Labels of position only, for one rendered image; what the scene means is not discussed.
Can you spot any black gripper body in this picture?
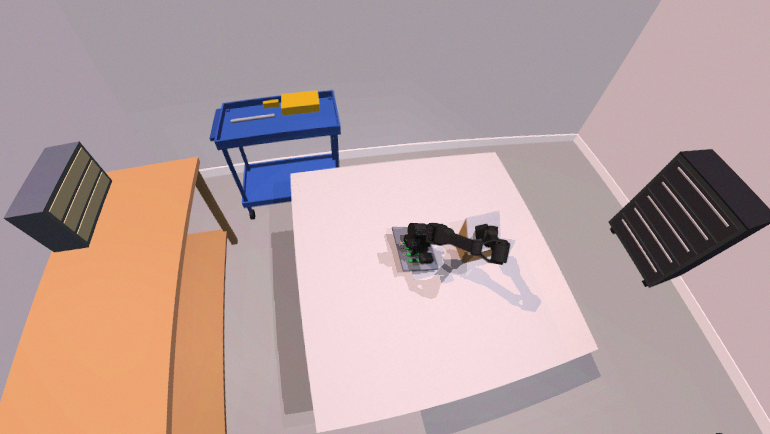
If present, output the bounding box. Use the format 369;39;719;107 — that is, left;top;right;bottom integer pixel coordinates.
418;238;433;264

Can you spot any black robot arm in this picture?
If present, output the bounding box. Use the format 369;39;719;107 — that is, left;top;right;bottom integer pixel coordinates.
404;223;510;265

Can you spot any grey switch panel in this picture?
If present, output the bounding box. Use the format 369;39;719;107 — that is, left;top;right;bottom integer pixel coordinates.
392;226;439;272

